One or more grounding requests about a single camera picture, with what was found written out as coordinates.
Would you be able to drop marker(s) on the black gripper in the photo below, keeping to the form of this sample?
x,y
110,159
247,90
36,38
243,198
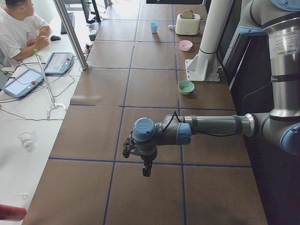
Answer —
x,y
147,159

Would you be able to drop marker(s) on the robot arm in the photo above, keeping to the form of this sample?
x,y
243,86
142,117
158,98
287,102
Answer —
x,y
280,20

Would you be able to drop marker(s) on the green bowl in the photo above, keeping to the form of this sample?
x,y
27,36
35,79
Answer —
x,y
186,87

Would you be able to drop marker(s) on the grabber stick green tip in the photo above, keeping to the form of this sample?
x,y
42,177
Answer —
x,y
55,105

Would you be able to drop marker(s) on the white paper cup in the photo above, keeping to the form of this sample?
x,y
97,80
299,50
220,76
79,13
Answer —
x,y
25,139

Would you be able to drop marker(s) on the pink bowl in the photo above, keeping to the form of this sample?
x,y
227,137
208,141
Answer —
x,y
185,45

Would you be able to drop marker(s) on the teach pendant far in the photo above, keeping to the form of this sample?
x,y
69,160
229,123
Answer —
x,y
58,63

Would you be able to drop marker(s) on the teach pendant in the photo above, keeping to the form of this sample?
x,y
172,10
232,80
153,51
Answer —
x,y
58,63
24,83

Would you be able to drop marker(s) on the red cylinder object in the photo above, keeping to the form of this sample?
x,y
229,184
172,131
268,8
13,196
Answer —
x,y
12,213

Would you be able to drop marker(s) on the cream toaster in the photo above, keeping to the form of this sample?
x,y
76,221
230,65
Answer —
x,y
187,26

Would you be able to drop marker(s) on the teach pendant near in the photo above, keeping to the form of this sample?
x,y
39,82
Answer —
x,y
24,83

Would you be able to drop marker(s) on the toast slice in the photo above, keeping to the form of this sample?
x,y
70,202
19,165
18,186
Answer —
x,y
187,14

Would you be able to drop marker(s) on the black computer mouse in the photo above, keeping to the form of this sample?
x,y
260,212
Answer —
x,y
55,38

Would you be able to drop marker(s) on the black monitor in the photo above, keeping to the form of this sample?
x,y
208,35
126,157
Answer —
x,y
91,12

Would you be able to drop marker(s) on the seated man white shirt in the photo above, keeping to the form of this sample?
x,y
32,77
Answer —
x,y
21,31

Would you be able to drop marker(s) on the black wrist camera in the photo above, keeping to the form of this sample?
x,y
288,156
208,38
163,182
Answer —
x,y
128,147

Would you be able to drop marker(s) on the aluminium frame post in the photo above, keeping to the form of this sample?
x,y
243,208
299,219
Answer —
x,y
61,9

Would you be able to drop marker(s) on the white camera pole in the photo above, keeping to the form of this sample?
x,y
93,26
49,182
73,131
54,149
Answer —
x,y
217,16

